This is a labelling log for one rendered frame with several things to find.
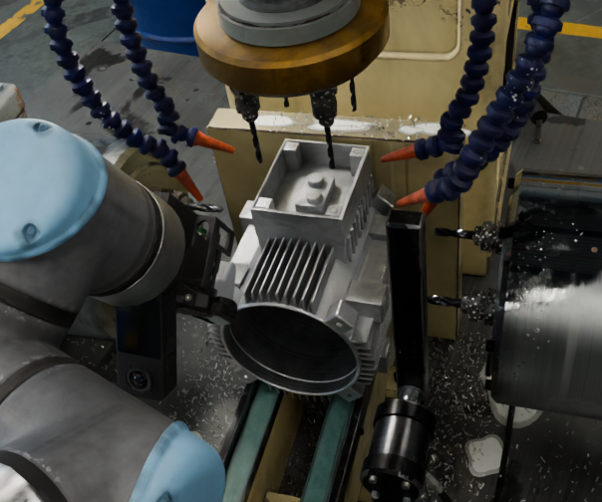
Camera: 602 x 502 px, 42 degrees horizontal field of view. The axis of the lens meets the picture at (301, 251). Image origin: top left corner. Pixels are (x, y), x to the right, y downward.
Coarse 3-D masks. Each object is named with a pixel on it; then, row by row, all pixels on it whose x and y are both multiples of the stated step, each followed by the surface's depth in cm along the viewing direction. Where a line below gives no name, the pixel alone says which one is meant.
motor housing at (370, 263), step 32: (256, 256) 87; (288, 256) 83; (320, 256) 81; (384, 256) 86; (256, 288) 80; (288, 288) 78; (320, 288) 79; (256, 320) 93; (288, 320) 96; (320, 320) 79; (384, 320) 85; (224, 352) 89; (256, 352) 91; (288, 352) 93; (320, 352) 93; (352, 352) 90; (288, 384) 90; (320, 384) 90; (352, 384) 85
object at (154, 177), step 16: (96, 144) 91; (112, 144) 91; (112, 160) 87; (128, 160) 89; (144, 160) 92; (144, 176) 92; (160, 176) 96; (176, 192) 96; (96, 304) 86; (80, 320) 89; (96, 320) 88; (112, 320) 89; (80, 336) 94; (96, 336) 92; (112, 336) 91
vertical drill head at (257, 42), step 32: (224, 0) 70; (256, 0) 67; (288, 0) 66; (320, 0) 67; (352, 0) 68; (384, 0) 71; (224, 32) 70; (256, 32) 67; (288, 32) 66; (320, 32) 67; (352, 32) 68; (384, 32) 69; (224, 64) 68; (256, 64) 66; (288, 64) 66; (320, 64) 66; (352, 64) 67; (256, 96) 74; (288, 96) 68; (320, 96) 70; (352, 96) 82
